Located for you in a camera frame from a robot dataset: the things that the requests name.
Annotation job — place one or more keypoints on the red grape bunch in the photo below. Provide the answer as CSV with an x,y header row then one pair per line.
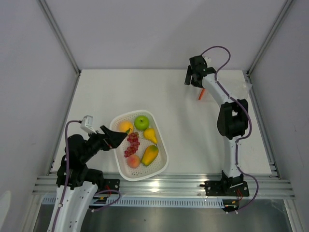
x,y
134,144

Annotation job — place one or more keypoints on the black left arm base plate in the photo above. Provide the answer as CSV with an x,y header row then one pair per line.
x,y
109,186

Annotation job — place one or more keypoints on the yellow pear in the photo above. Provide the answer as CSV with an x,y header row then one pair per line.
x,y
149,134

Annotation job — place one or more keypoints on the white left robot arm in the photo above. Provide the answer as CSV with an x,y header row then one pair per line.
x,y
76,184

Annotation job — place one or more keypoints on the white slotted cable duct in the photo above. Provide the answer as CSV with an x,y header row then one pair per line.
x,y
151,202

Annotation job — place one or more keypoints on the yellow green mango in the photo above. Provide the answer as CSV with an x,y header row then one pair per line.
x,y
150,154

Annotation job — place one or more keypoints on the pink peach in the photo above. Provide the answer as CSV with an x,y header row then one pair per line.
x,y
133,161

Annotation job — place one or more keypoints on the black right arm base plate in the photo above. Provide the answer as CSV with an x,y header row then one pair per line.
x,y
218,189

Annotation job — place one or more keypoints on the aluminium frame post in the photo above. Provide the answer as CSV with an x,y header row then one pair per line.
x,y
274,29
58,34

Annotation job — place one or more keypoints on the orange peach with leaf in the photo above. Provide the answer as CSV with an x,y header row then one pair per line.
x,y
126,126

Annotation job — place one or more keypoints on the right aluminium frame post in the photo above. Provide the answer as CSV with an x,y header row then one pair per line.
x,y
274,29

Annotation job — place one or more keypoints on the white perforated plastic basket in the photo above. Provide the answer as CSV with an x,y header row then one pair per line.
x,y
142,154

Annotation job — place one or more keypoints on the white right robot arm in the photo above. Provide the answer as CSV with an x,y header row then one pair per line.
x,y
232,123

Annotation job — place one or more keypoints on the clear orange zip bag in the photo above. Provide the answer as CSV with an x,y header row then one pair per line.
x,y
242,91

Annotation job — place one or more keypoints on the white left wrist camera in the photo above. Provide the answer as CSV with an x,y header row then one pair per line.
x,y
87,124

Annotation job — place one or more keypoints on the green apple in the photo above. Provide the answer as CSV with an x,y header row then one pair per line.
x,y
141,123

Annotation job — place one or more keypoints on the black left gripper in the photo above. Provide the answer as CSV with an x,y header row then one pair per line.
x,y
110,139

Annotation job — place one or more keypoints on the left aluminium frame post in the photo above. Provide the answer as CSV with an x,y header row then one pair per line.
x,y
58,34

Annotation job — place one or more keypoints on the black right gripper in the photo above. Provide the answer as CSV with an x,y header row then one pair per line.
x,y
188,77

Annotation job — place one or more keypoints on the aluminium front rail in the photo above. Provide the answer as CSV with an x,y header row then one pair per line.
x,y
188,186

